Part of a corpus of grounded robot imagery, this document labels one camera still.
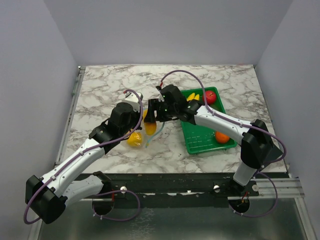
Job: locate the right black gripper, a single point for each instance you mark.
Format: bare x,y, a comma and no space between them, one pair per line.
154,104

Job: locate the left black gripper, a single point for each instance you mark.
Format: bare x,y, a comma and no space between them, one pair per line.
138,116

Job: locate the yellow lemon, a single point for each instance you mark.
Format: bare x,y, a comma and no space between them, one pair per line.
135,139

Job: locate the clear zip bag teal zipper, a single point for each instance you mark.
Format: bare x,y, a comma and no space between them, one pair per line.
143,138

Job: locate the green plastic tray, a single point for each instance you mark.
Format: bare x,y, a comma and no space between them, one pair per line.
199,139

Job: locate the orange fruit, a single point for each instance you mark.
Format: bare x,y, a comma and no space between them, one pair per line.
221,138

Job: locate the yellow peach with leaf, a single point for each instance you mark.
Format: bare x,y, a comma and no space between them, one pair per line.
144,115

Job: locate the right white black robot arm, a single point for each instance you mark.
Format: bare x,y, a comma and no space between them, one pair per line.
253,137

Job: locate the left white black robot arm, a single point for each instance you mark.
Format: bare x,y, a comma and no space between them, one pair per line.
48,196

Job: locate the yellow banana bunch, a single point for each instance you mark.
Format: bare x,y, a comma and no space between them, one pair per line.
193,96

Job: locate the red apple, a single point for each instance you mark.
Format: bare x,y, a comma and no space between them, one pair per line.
210,97

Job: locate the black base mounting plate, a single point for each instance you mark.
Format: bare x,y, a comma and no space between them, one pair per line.
174,190

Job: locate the black digital scale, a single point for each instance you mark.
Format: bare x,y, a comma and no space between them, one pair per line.
274,154

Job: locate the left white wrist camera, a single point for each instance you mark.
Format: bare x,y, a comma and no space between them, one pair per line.
132,99

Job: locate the aluminium frame rail left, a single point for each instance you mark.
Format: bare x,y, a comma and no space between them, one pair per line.
67,129

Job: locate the aluminium frame rail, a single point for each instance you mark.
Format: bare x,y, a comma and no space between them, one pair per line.
67,129
262,188

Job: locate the aluminium frame rail right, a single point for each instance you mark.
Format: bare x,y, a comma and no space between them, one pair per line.
262,188

